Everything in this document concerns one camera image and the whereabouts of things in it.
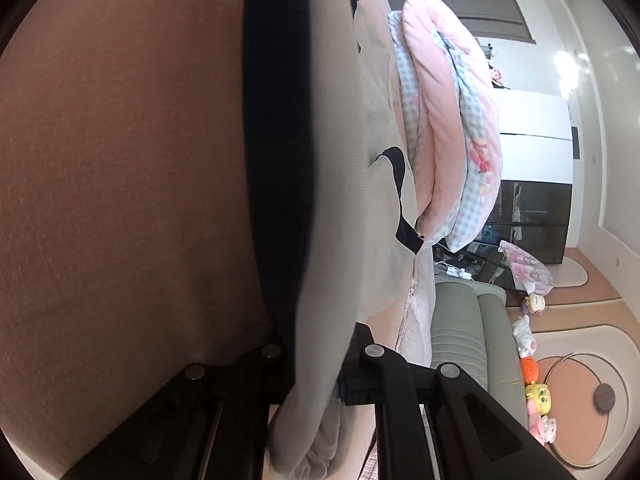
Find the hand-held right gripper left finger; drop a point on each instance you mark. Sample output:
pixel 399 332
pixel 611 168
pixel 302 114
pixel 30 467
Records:
pixel 250 375

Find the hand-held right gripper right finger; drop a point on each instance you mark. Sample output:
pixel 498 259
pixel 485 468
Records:
pixel 360 385

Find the white shirt with navy trim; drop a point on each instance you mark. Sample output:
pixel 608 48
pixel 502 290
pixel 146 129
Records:
pixel 340 160

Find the grey padded headboard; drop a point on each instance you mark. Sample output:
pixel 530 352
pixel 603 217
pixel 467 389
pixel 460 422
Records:
pixel 460 340

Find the white power strip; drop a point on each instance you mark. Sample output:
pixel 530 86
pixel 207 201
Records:
pixel 455 269

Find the yellow plush toy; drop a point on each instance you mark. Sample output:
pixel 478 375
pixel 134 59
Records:
pixel 537 393

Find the pink white plush toy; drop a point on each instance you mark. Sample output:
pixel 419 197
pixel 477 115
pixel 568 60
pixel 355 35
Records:
pixel 542 425

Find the pale yellow plush doll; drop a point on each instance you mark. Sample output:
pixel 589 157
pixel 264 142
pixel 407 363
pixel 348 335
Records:
pixel 534 303

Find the pink printed cloth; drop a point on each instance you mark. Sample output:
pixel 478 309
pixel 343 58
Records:
pixel 527 265

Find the dark glass cabinet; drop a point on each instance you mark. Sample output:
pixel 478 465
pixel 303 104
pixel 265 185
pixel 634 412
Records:
pixel 535 220

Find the pink bed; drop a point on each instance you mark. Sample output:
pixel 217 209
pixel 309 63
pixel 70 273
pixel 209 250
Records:
pixel 125 160

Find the pink checked folded quilt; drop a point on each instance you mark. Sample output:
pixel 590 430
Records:
pixel 440 110

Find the white wardrobe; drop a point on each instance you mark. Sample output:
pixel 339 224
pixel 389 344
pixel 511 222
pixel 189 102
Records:
pixel 535 135

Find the pink plush doll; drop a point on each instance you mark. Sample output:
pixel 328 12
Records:
pixel 497 76

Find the dark grey door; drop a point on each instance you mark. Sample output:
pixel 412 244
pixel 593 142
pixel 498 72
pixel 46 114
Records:
pixel 475 10

